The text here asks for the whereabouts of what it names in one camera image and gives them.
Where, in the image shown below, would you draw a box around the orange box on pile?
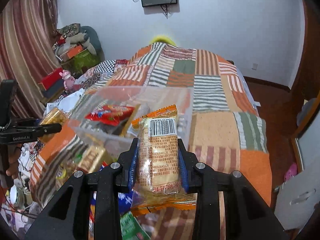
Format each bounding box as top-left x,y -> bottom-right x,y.
60,44 -> 83,61

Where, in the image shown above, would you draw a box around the orange cake pack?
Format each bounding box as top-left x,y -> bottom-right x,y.
131,105 -> 196,216

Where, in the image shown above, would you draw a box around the patchwork striped bed quilt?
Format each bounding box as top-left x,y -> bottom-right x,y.
29,42 -> 273,240

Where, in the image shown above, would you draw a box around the wall power socket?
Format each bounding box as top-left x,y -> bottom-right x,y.
252,63 -> 258,70

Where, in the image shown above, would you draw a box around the pink plush toy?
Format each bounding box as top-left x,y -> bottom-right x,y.
60,69 -> 75,91

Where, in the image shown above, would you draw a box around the clear plastic storage bin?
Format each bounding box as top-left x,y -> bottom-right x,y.
68,86 -> 194,160

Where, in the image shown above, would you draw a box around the golden cracker snack pack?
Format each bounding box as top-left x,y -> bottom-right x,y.
39,107 -> 68,144

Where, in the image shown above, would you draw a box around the white plastic bag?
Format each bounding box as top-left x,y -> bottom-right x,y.
44,88 -> 85,115

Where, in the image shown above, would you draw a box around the blue snack bag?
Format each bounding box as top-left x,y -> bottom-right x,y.
89,190 -> 135,221

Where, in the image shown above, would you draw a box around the beige biscuit pack green seal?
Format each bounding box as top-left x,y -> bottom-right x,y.
56,143 -> 113,181

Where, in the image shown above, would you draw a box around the brown wooden door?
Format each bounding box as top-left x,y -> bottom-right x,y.
291,0 -> 320,140

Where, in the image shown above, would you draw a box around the yellow green object behind bed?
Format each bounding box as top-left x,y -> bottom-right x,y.
150,35 -> 176,46

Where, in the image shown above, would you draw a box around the red gift box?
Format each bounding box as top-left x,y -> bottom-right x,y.
38,67 -> 63,90

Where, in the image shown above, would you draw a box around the green patterned box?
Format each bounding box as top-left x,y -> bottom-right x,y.
69,49 -> 101,75

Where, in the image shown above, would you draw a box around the grey plush toy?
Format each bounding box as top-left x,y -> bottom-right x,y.
67,26 -> 101,55

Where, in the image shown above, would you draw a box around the person's left hand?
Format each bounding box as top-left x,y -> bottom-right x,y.
6,144 -> 22,179

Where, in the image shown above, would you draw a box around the red instant noodle snack bag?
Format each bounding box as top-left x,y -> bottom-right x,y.
85,105 -> 135,126

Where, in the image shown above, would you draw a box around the striped red beige curtain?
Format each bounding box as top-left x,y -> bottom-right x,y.
1,0 -> 60,118

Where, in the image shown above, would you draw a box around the white cabinet with handle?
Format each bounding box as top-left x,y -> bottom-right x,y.
274,157 -> 319,230

